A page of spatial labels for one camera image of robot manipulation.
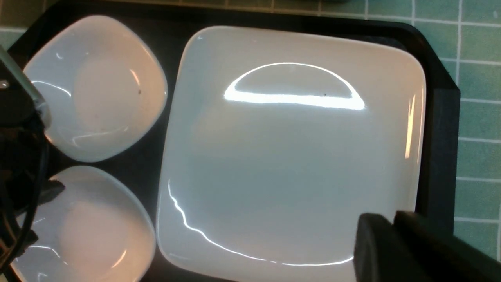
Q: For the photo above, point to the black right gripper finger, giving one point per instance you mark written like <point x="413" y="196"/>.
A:
<point x="410" y="249"/>

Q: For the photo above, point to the large white square plate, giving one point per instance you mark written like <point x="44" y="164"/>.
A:
<point x="276" y="143"/>

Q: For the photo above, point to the white bowl with speck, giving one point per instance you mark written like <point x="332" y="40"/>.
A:
<point x="103" y="88"/>

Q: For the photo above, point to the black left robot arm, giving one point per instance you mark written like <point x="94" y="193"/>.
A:
<point x="24" y="162"/>

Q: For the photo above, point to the black plastic serving tray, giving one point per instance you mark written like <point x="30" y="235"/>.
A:
<point x="167" y="28"/>

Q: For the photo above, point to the green checked tablecloth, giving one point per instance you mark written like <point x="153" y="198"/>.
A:
<point x="466" y="36"/>

